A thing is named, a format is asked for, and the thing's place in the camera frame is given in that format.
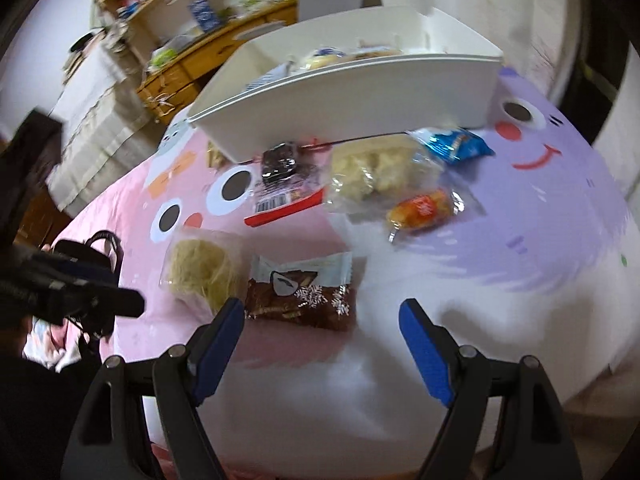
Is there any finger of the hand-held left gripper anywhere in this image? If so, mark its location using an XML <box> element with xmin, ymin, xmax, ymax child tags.
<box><xmin>47</xmin><ymin>272</ymin><xmax>147</xmax><ymax>320</ymax></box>
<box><xmin>50</xmin><ymin>240</ymin><xmax>121</xmax><ymax>288</ymax></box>

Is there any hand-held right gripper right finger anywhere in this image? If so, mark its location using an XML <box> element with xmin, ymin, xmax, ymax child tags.
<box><xmin>398</xmin><ymin>298</ymin><xmax>583</xmax><ymax>480</ymax></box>

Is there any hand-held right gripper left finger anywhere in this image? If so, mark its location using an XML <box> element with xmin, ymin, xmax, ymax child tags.
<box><xmin>60</xmin><ymin>297</ymin><xmax>246</xmax><ymax>480</ymax></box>

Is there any pale noodle snack packet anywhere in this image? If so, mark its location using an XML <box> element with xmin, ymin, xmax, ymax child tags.
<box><xmin>161</xmin><ymin>227</ymin><xmax>246</xmax><ymax>311</ymax></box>

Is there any brown snowflake snack packet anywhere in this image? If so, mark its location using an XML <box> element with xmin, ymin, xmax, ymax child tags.
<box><xmin>244</xmin><ymin>254</ymin><xmax>357</xmax><ymax>332</ymax></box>

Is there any orange bread snack packet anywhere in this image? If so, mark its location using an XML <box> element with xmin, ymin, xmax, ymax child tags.
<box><xmin>386</xmin><ymin>187</ymin><xmax>466</xmax><ymax>243</ymax></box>

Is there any white barcode snack packet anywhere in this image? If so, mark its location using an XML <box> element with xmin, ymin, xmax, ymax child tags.
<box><xmin>244</xmin><ymin>180</ymin><xmax>328</xmax><ymax>228</ymax></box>

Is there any pale puffed snack packet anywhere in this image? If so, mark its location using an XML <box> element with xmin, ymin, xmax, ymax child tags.
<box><xmin>324</xmin><ymin>135</ymin><xmax>443</xmax><ymax>213</ymax></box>

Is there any dark brownie snack packet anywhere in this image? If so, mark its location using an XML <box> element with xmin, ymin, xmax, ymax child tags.
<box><xmin>261</xmin><ymin>142</ymin><xmax>301</xmax><ymax>183</ymax></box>

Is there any blue snack packet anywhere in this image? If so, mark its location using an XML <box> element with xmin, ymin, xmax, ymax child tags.
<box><xmin>407</xmin><ymin>127</ymin><xmax>496</xmax><ymax>166</ymax></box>

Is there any white plastic storage box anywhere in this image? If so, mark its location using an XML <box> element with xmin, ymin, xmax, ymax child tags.
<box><xmin>189</xmin><ymin>6</ymin><xmax>505</xmax><ymax>163</ymax></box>

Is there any blueberry print snack packet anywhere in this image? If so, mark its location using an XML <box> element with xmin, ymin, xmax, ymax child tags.
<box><xmin>300</xmin><ymin>47</ymin><xmax>351</xmax><ymax>68</ymax></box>

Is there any white lace cloth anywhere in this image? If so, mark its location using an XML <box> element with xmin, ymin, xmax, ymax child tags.
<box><xmin>47</xmin><ymin>45</ymin><xmax>156</xmax><ymax>211</ymax></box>

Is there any dark cloth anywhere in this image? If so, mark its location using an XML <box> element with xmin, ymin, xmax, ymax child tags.
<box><xmin>0</xmin><ymin>355</ymin><xmax>101</xmax><ymax>480</ymax></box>

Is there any green white packet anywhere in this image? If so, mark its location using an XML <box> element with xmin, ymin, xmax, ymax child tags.
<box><xmin>150</xmin><ymin>45</ymin><xmax>181</xmax><ymax>68</ymax></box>

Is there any wooden desk hutch shelf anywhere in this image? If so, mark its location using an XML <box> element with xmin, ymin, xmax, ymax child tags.
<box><xmin>85</xmin><ymin>0</ymin><xmax>301</xmax><ymax>46</ymax></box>

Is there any wooden desk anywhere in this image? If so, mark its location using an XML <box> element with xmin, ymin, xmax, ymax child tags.
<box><xmin>135</xmin><ymin>0</ymin><xmax>298</xmax><ymax>126</ymax></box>

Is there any clear plastic bag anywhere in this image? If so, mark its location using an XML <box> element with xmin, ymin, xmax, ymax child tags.
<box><xmin>165</xmin><ymin>25</ymin><xmax>206</xmax><ymax>51</ymax></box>

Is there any blue paper bag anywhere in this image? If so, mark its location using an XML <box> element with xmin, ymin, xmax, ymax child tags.
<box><xmin>187</xmin><ymin>0</ymin><xmax>221</xmax><ymax>31</ymax></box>

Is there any white cable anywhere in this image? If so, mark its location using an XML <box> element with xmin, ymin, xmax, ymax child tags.
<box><xmin>145</xmin><ymin>72</ymin><xmax>173</xmax><ymax>116</ymax></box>

